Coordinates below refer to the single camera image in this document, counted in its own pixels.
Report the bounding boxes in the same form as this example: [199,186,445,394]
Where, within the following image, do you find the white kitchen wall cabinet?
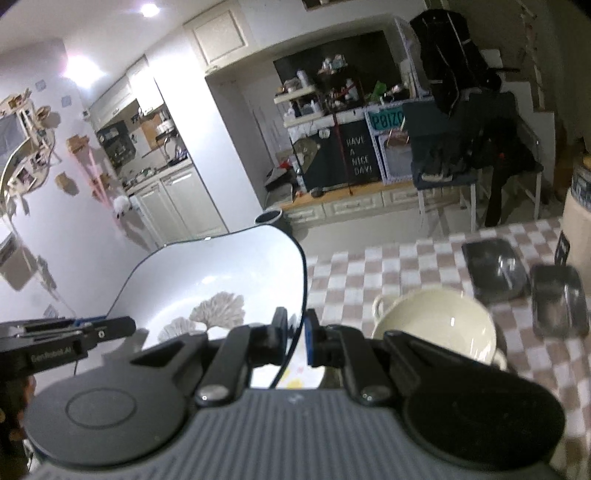
[88,59,163,131]

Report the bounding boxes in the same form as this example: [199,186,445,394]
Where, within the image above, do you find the white framed board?
[376,130,415,182]

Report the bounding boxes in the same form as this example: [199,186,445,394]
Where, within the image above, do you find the teal license plate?
[366,105,407,131]

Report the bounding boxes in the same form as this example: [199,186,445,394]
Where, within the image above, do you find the black chalkboard sign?
[318,119,385,188]

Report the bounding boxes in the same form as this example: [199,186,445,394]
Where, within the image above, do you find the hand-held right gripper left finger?
[131,307,289,408]

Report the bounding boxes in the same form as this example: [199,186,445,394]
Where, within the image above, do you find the cluttered wall shelf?
[274,54,416,131]

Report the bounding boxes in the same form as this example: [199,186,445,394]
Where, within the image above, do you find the dark clothes on chair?
[464,92,540,227]

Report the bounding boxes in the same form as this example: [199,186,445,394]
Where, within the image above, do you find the white kitchen base cabinet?
[124,165,230,246]

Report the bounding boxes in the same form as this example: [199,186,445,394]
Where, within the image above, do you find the checkered tablecloth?
[277,216,591,476]

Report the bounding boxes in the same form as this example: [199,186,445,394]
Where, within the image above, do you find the black hanging jacket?
[410,9,502,116]

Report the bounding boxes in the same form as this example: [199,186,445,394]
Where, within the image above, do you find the white plate with tree print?
[105,226,308,388]

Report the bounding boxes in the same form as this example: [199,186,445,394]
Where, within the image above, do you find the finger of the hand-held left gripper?
[76,316,137,352]

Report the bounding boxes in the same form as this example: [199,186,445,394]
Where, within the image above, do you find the wooden curved photo shelf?
[0,92,62,195]

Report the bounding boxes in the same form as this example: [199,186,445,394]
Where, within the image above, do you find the cream bowl with handles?
[372,287,508,370]

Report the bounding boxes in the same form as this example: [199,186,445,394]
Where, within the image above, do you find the steel rectangular tray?
[530,264,591,337]
[462,239,530,304]

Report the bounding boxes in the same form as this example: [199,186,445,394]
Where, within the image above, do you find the black oven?
[96,121,137,168]

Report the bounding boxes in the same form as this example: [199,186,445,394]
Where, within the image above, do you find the grey trash bin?
[255,209,283,234]

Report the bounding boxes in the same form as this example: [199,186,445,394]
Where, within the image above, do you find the blue chair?
[402,92,544,232]

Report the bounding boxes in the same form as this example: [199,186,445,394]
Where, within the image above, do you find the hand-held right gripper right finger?
[302,308,465,408]

